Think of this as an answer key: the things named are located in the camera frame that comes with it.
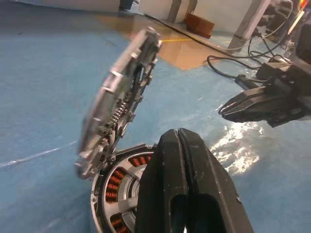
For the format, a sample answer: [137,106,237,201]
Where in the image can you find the black power adapter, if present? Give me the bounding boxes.
[257,61,293,83]

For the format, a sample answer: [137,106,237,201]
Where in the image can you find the blue plastic table sheet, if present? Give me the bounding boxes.
[0,0,311,233]

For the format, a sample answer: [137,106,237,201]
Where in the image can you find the white backdrop sheet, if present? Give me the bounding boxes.
[14,0,120,12]

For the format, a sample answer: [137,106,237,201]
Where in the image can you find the black adapter power cable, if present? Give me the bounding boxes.
[207,54,259,89]

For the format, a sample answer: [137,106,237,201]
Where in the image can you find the dark post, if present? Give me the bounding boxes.
[118,0,134,11]

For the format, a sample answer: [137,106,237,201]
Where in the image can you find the white cable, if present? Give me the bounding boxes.
[225,0,296,51]

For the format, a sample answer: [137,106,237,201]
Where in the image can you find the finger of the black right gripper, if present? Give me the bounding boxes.
[219,104,273,124]
[219,86,271,114]

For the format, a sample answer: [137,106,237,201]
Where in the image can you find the grey metal post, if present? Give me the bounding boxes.
[167,0,195,23]
[226,0,271,51]

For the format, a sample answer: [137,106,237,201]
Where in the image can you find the brown wooden block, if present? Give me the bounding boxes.
[185,12,216,39]

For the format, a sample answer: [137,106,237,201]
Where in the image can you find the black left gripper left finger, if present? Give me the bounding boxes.
[134,128,190,233]

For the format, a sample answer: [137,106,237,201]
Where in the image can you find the white panel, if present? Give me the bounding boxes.
[138,0,243,32]

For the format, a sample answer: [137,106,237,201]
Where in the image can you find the long black cable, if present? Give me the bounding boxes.
[144,13,266,71]

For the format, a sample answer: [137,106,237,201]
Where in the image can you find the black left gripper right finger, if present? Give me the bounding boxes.
[178,128,255,233]

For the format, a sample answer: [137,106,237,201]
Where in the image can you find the brown cardboard sheet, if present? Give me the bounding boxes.
[93,13,234,72]

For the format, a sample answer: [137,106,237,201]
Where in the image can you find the silver motor stator copper windings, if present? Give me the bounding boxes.
[90,143,159,233]

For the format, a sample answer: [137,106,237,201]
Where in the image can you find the silver finned motor rotor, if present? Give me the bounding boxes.
[73,27,164,181]

